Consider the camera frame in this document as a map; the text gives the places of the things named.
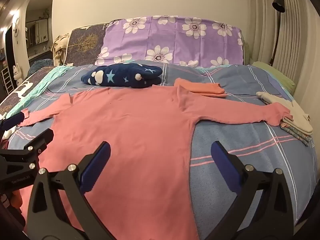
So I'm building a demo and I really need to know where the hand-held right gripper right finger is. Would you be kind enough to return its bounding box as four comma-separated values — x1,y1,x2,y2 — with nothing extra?
207,141,298,240

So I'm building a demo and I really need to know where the dark deer-print blanket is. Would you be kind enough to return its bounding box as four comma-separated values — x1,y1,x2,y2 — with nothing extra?
0,66,54,117

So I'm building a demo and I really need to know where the beige knit cloth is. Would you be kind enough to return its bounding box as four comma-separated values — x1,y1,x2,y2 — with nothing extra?
51,33,70,66

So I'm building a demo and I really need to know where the purple floral pillow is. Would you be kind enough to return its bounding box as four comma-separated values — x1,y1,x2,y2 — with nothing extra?
95,16,244,68

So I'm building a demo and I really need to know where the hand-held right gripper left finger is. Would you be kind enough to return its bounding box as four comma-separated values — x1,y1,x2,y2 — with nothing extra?
26,141,118,240

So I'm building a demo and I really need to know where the white cat figurine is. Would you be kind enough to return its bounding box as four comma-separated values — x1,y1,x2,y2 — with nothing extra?
12,64,24,85

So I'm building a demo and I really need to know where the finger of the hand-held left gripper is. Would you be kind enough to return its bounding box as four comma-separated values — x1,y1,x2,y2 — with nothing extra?
0,129,55,173
0,112,29,137

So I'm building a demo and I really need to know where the dark tree-print cushion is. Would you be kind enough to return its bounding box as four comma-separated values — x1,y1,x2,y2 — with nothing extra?
64,24,110,67

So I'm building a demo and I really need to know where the teal cloth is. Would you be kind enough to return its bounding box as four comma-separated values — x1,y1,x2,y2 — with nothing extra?
5,65,75,119

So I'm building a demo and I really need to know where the blue plaid bed sheet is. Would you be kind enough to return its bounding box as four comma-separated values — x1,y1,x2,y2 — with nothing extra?
5,60,316,240

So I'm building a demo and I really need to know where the black floor lamp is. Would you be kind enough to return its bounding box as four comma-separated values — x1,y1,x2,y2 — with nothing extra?
269,0,286,67

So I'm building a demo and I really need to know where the folded floral garment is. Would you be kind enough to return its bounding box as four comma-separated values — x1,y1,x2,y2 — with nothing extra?
279,122,313,147

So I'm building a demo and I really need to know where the pink long-sleeve shirt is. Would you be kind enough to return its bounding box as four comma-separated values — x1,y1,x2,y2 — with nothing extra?
17,84,293,240

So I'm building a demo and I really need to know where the white rack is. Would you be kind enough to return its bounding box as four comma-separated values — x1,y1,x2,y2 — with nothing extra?
1,68,15,95

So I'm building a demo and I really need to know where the navy star-print fleece garment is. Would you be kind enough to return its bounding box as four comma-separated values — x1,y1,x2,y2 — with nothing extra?
80,64,163,89

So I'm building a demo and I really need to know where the beige curtain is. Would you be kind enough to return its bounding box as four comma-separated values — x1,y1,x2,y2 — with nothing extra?
250,0,320,110

